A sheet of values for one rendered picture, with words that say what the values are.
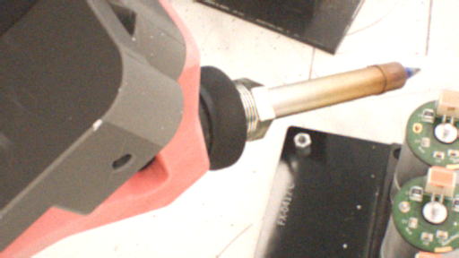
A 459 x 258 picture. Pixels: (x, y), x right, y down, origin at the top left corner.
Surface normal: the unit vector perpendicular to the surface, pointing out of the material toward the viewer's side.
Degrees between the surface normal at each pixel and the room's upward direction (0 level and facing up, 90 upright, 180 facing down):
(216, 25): 0
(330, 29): 0
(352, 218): 0
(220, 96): 15
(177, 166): 99
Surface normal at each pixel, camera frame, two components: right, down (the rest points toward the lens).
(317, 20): -0.03, -0.53
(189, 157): 0.58, 0.75
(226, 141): 0.02, 0.49
